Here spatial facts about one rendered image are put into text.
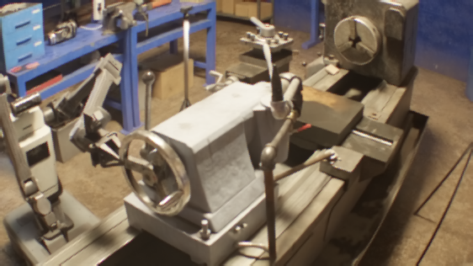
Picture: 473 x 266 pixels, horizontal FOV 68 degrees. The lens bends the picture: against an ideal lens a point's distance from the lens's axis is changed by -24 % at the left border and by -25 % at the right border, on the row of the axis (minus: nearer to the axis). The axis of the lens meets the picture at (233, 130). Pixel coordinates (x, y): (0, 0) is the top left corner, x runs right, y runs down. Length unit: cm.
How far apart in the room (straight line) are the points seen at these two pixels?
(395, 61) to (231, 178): 145
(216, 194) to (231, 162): 9
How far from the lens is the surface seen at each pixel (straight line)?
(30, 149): 192
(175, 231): 115
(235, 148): 117
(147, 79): 114
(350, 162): 156
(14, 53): 288
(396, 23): 227
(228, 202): 115
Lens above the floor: 169
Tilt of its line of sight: 29 degrees down
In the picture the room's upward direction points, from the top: 1 degrees clockwise
